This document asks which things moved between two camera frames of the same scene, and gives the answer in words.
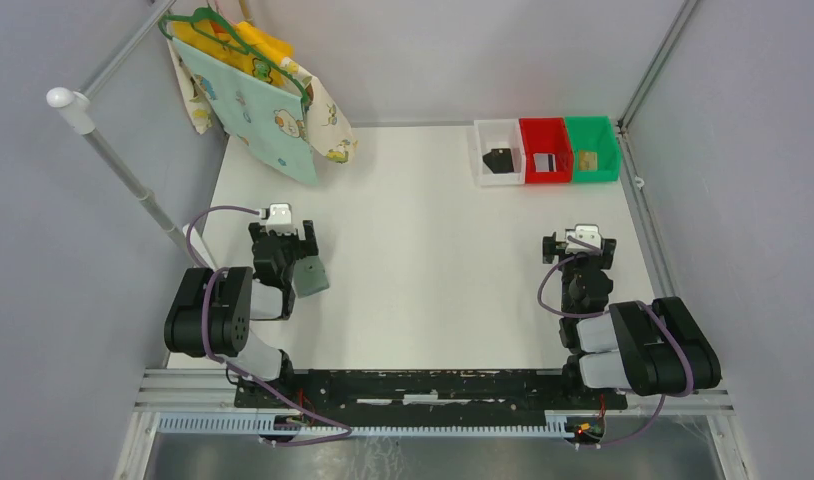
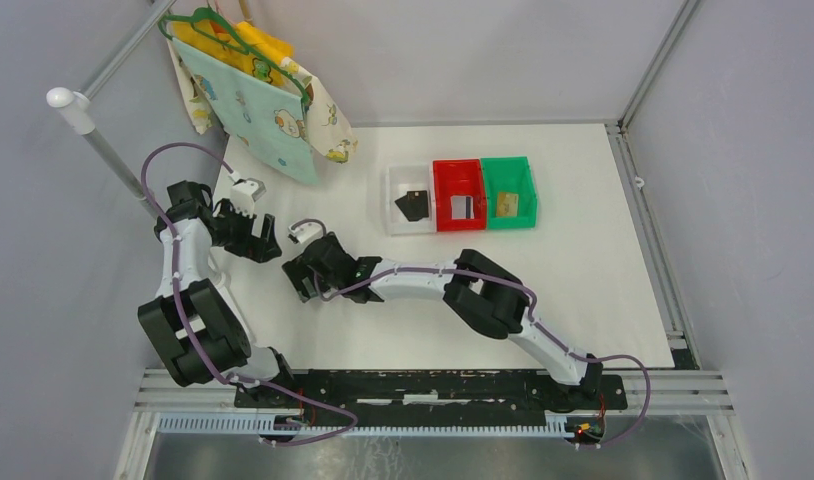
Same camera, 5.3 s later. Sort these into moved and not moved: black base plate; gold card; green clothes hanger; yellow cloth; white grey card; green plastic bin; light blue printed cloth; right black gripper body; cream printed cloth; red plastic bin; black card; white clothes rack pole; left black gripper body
Moved: black card; gold card; left black gripper body; green plastic bin; red plastic bin; white grey card; right black gripper body
Not moved: black base plate; light blue printed cloth; green clothes hanger; cream printed cloth; white clothes rack pole; yellow cloth
